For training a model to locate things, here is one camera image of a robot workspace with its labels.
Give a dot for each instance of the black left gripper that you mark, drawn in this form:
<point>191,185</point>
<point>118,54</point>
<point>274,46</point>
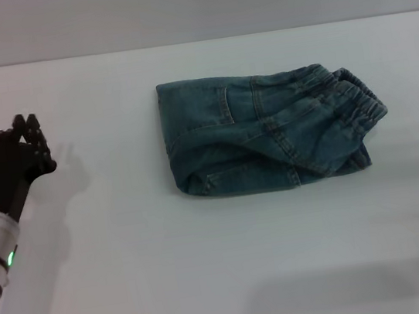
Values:
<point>2,182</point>

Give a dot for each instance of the blue denim shorts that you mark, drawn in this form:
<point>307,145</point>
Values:
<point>261,138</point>

